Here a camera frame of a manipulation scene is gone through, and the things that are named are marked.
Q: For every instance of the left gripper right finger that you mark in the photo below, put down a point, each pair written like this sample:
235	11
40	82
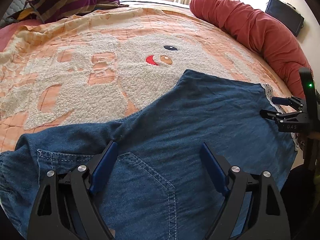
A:
252	206

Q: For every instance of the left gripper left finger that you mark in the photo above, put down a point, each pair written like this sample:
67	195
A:
64	207

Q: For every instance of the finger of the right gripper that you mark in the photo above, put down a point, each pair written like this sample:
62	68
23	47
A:
292	118
294	102

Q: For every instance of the blue denim pants lace trim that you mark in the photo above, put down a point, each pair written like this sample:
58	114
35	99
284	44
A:
158	188

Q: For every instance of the person's right hand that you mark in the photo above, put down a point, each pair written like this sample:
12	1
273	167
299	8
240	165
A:
302	138

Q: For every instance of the black trousers of person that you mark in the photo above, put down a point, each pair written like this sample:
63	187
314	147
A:
299	195

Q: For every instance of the red rolled duvet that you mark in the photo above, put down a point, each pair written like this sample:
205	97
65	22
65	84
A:
260	33

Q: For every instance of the black monitor screen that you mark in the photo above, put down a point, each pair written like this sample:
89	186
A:
286	14

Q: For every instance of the orange white fleece blanket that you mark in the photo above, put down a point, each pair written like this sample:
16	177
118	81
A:
109	64

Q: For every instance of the purple striped pillow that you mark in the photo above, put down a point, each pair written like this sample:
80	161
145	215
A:
53	10

